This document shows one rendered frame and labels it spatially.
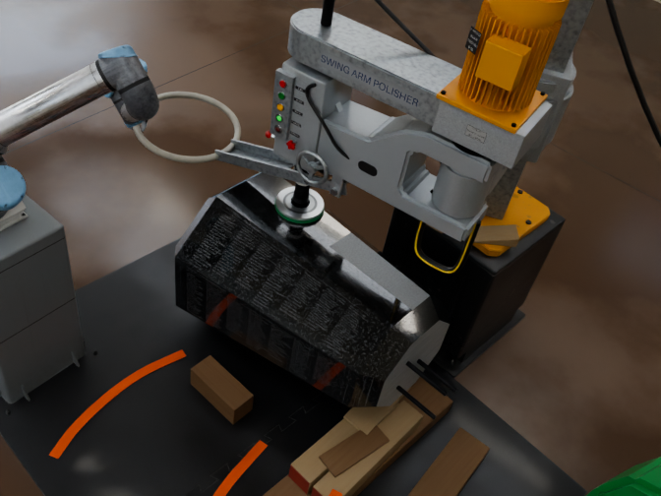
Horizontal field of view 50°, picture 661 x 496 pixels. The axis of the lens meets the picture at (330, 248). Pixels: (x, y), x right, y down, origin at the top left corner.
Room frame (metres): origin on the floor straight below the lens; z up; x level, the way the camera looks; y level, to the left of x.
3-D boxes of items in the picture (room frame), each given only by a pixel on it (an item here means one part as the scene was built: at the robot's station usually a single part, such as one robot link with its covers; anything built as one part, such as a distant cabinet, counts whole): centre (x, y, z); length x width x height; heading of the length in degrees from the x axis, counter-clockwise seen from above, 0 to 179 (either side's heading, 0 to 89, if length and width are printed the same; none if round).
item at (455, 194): (2.07, -0.42, 1.32); 0.19 x 0.19 x 0.20
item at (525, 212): (2.67, -0.68, 0.76); 0.49 x 0.49 x 0.05; 52
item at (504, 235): (2.43, -0.71, 0.80); 0.20 x 0.10 x 0.05; 98
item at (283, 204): (2.36, 0.17, 0.82); 0.21 x 0.21 x 0.01
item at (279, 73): (2.29, 0.28, 1.35); 0.08 x 0.03 x 0.28; 64
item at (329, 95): (2.32, 0.10, 1.30); 0.36 x 0.22 x 0.45; 64
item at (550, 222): (2.67, -0.68, 0.37); 0.66 x 0.66 x 0.74; 52
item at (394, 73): (2.21, -0.15, 1.60); 0.96 x 0.25 x 0.17; 64
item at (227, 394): (1.84, 0.37, 0.07); 0.30 x 0.12 x 0.12; 55
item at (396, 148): (2.18, -0.18, 1.28); 0.74 x 0.23 x 0.49; 64
